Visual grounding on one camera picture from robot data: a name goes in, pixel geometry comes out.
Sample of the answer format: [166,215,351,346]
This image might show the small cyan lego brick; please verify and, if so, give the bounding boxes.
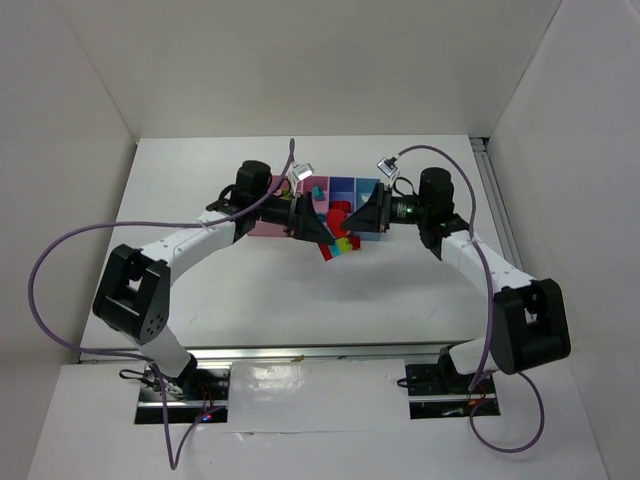
[312,186,325,201]

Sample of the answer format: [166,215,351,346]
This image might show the multicolour lego stack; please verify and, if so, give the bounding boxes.
[319,208,361,261]

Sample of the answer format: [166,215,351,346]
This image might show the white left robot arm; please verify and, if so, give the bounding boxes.
[93,160,335,393]

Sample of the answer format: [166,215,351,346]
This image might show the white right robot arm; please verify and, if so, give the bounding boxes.
[341,167,571,386]

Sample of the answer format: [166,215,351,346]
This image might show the light blue container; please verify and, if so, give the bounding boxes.
[355,178,381,241]

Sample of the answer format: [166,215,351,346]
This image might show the large pink container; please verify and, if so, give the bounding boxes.
[248,180,302,237]

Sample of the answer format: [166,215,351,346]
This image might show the narrow pink container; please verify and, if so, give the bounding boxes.
[301,176,329,213]

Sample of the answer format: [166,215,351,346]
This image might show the dark blue container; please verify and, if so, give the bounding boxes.
[329,176,356,213]

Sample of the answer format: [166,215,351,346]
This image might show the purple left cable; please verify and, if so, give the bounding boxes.
[27,138,299,471]

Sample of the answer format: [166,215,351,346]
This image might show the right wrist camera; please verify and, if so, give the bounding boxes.
[377,157,399,179]

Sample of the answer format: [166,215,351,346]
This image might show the aluminium side rail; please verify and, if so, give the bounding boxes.
[469,137,532,287]

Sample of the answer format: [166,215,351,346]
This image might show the aluminium front rail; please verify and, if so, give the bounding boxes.
[77,340,516,365]

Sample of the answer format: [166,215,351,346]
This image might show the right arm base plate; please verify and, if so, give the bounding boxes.
[397,363,501,420]

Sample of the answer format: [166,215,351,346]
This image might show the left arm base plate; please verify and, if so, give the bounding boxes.
[131,365,231,425]

